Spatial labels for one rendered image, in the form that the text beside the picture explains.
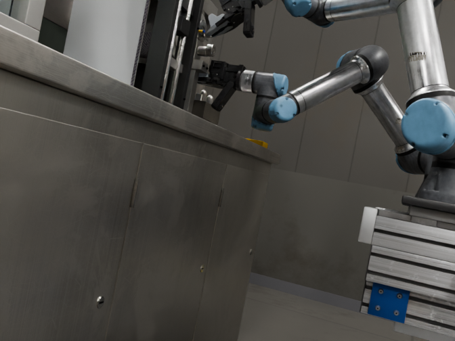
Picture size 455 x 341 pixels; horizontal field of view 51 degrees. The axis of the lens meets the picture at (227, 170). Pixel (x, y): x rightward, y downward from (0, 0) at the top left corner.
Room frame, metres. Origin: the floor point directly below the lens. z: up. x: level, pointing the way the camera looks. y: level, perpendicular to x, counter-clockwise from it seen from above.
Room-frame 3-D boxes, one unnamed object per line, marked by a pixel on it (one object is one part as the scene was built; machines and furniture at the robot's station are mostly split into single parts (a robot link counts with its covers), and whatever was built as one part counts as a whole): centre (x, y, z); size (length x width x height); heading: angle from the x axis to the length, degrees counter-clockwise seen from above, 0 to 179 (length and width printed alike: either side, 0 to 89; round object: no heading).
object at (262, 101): (1.60, -0.09, 1.01); 0.11 x 0.08 x 0.11; 17
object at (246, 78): (1.64, -0.01, 1.11); 0.08 x 0.05 x 0.08; 161
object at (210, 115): (1.87, 0.29, 1.00); 0.40 x 0.16 x 0.06; 71
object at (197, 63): (1.60, 0.16, 1.05); 0.06 x 0.05 x 0.31; 71
